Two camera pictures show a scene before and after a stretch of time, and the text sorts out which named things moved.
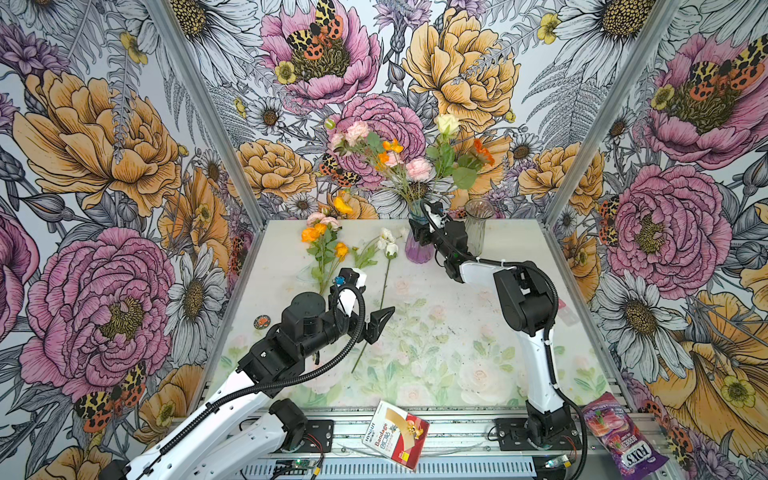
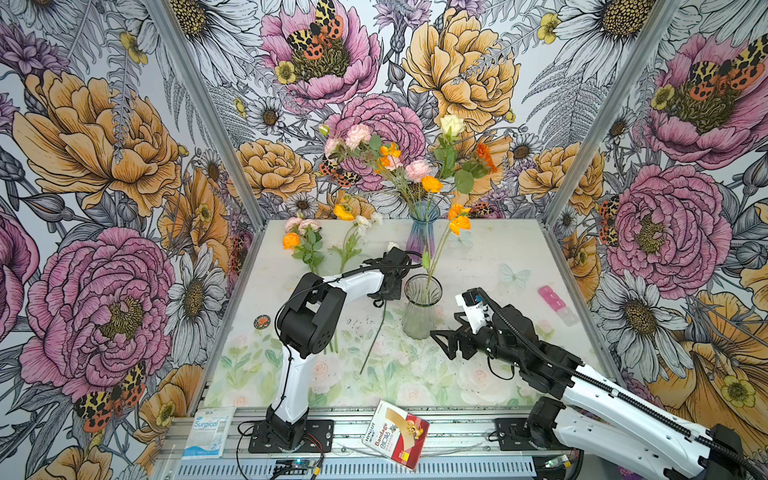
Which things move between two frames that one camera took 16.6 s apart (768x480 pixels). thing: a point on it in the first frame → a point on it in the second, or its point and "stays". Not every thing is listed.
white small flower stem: [386, 242] → [351, 237]
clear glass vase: [476, 212] → [421, 295]
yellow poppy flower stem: [389, 159] stays
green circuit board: [297, 464] stays
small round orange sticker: [262, 321] stays
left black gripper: [374, 326] → [395, 295]
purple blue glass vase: [416, 252] stays
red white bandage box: [398, 434] stays
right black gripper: [423, 230] → [464, 333]
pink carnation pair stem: [412, 172] stays
